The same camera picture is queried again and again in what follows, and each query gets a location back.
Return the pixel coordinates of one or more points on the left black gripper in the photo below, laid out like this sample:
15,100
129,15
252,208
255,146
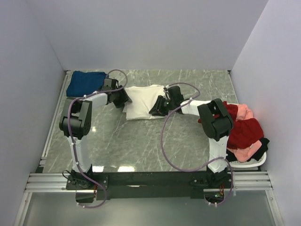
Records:
124,98

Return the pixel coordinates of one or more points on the white t shirt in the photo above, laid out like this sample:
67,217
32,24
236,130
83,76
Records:
143,99

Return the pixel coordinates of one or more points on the black base crossbar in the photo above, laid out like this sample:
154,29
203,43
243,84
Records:
119,185

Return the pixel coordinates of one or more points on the folded blue t shirt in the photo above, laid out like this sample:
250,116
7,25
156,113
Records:
85,83

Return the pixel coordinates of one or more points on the black t shirt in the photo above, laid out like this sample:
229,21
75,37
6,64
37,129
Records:
254,151

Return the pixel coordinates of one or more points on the aluminium frame rail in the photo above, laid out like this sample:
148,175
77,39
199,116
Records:
40,182

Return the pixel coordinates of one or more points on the pink t shirt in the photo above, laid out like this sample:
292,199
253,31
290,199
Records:
247,128

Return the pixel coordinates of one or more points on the white laundry basket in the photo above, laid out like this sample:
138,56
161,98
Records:
249,164

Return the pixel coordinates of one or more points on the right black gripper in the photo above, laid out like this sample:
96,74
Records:
157,110

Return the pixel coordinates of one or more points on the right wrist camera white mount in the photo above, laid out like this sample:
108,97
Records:
167,96

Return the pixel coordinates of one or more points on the red t shirt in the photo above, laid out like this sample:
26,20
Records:
229,125

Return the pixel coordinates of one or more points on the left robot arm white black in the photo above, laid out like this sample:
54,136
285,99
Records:
75,123

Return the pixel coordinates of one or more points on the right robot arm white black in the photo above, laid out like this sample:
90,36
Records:
217,166

